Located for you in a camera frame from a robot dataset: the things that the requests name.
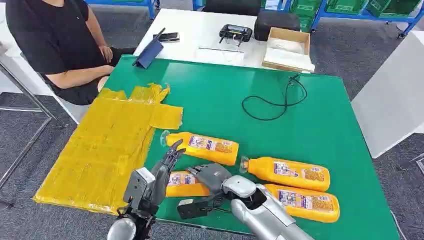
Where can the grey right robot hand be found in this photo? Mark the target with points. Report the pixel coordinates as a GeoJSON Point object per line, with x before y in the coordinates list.
{"type": "Point", "coordinates": [212, 175]}

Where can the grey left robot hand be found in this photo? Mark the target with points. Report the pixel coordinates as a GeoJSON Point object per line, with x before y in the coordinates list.
{"type": "Point", "coordinates": [161, 179]}

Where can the orange drink bottle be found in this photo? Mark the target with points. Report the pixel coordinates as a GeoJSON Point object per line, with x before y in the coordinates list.
{"type": "Point", "coordinates": [205, 154]}
{"type": "Point", "coordinates": [188, 190]}
{"type": "Point", "coordinates": [308, 212]}
{"type": "Point", "coordinates": [298, 180]}

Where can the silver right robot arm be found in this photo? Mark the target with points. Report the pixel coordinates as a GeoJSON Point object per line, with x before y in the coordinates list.
{"type": "Point", "coordinates": [261, 215]}

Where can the yellow sheet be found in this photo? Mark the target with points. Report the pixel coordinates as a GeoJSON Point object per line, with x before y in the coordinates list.
{"type": "Point", "coordinates": [106, 149]}

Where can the green table mat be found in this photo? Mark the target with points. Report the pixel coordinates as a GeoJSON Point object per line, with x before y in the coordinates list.
{"type": "Point", "coordinates": [232, 86]}

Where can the white bench seat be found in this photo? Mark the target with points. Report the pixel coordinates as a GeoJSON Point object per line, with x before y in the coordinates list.
{"type": "Point", "coordinates": [74, 111]}

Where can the clear plastic sheet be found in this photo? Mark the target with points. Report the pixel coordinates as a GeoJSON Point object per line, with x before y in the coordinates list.
{"type": "Point", "coordinates": [220, 55]}

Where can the blue tablet case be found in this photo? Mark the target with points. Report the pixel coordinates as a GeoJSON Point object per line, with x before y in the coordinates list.
{"type": "Point", "coordinates": [149, 53]}

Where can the cardboard box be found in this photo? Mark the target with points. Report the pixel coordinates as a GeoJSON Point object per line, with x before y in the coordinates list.
{"type": "Point", "coordinates": [268, 53]}

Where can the person's left hand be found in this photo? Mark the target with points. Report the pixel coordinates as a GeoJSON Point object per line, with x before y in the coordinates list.
{"type": "Point", "coordinates": [106, 53]}

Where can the black smartphone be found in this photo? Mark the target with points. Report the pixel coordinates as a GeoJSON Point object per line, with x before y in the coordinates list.
{"type": "Point", "coordinates": [169, 37]}

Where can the white foam padding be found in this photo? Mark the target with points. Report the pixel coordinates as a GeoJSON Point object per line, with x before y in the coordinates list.
{"type": "Point", "coordinates": [288, 54]}

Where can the black handheld controller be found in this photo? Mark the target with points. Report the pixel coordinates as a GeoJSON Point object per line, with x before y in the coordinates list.
{"type": "Point", "coordinates": [236, 33]}

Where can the black bag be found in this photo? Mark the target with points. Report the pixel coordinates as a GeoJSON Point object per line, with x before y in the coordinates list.
{"type": "Point", "coordinates": [275, 24]}

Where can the black chair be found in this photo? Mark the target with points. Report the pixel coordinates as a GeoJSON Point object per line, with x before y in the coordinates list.
{"type": "Point", "coordinates": [232, 6]}

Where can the person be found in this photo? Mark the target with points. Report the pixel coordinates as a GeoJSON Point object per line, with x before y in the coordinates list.
{"type": "Point", "coordinates": [56, 39]}

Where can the blue metal rack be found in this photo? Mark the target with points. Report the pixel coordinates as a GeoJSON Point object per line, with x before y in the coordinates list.
{"type": "Point", "coordinates": [364, 16]}
{"type": "Point", "coordinates": [132, 3]}

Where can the green plastic crate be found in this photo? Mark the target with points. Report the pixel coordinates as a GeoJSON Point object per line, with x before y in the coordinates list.
{"type": "Point", "coordinates": [305, 24]}
{"type": "Point", "coordinates": [306, 6]}
{"type": "Point", "coordinates": [394, 7]}
{"type": "Point", "coordinates": [346, 6]}

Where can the white side table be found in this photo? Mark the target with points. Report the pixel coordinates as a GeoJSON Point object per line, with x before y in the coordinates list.
{"type": "Point", "coordinates": [394, 99]}

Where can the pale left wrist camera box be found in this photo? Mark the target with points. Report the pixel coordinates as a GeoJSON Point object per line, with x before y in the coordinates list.
{"type": "Point", "coordinates": [139, 185]}

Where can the dark right wrist camera box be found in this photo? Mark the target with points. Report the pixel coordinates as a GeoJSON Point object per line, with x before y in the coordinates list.
{"type": "Point", "coordinates": [192, 209]}

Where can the grey metal frame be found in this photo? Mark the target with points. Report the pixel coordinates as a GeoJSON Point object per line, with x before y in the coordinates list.
{"type": "Point", "coordinates": [23, 92]}

